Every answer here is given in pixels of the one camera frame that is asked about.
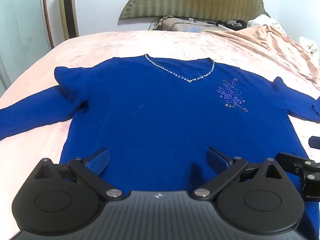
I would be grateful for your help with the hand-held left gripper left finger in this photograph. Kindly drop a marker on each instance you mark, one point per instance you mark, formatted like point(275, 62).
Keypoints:
point(98, 161)

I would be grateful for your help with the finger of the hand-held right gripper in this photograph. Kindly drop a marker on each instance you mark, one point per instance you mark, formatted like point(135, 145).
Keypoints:
point(296, 162)
point(315, 142)

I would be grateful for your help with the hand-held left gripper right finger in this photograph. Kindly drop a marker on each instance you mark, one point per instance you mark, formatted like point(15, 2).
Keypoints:
point(217, 159)

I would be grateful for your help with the blue beaded sweater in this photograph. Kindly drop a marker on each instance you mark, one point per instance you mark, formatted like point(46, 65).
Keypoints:
point(160, 120)

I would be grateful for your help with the pink bed blanket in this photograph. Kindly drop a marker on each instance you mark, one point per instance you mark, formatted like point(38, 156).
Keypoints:
point(125, 43)

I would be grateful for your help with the white quilt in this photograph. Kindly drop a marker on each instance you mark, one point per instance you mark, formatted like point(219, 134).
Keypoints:
point(265, 20)

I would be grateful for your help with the white remote control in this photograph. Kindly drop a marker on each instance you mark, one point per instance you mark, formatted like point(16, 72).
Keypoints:
point(223, 26)

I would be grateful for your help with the black cloth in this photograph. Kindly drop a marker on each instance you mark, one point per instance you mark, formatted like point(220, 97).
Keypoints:
point(232, 23)

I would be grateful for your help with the brown pillow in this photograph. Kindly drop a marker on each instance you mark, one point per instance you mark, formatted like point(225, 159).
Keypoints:
point(185, 24)

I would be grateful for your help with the glass wardrobe door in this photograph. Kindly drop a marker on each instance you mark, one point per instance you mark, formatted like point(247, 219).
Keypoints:
point(20, 30)

